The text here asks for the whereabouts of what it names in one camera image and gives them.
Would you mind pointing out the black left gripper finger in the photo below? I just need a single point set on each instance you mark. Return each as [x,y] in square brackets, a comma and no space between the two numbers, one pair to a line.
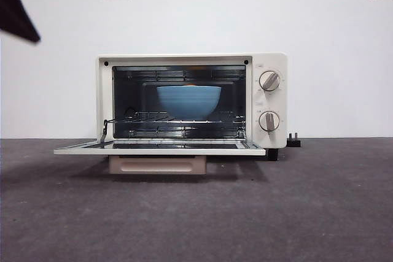
[13,13]

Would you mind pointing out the blue ribbed bowl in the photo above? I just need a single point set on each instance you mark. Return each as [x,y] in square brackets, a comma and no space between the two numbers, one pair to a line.
[188,102]

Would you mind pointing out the white Toshiba toaster oven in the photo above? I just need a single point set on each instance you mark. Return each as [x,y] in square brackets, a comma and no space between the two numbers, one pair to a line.
[270,59]

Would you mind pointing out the beige oven knob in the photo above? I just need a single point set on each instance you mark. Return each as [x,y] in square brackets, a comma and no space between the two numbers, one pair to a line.
[269,121]
[269,81]

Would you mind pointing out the black power plug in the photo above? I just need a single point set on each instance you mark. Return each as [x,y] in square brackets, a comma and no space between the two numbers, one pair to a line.
[293,142]

